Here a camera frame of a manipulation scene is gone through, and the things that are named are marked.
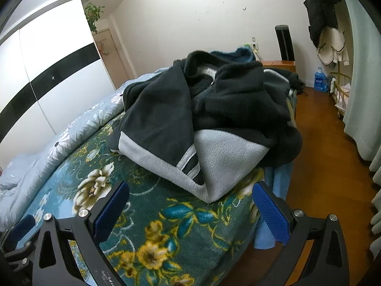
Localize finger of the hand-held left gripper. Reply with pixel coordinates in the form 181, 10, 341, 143
6, 214, 37, 245
4, 241, 38, 267

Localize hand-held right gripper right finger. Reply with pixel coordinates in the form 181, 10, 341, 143
252, 181, 350, 286

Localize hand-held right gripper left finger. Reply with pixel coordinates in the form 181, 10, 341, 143
31, 181, 130, 286

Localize teal floral blanket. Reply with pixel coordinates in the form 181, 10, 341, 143
28, 112, 298, 286

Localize light blue floral quilt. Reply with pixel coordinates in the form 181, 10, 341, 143
0, 67, 167, 230

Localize black garment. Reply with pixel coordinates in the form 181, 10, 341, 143
265, 68, 307, 96

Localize rattan rack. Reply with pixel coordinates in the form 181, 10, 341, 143
327, 71, 353, 120

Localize blue water bottle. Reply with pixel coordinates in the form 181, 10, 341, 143
313, 66, 328, 93

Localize beige door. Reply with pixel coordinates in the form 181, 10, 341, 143
92, 27, 131, 87

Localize wooden nightstand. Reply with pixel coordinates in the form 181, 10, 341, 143
259, 60, 296, 73

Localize pale green curtain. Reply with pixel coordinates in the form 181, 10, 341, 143
336, 0, 381, 263

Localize teal fleece garment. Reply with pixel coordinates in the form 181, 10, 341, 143
208, 47, 256, 63

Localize black tower heater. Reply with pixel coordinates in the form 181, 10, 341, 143
274, 25, 295, 61

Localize hanging white garment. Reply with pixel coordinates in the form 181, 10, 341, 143
316, 26, 350, 66

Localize white wardrobe with black stripe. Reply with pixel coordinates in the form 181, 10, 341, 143
0, 0, 116, 155

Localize green potted plant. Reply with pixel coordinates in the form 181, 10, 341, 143
83, 2, 105, 33

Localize hanging dark jacket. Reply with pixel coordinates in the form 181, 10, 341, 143
304, 0, 343, 48

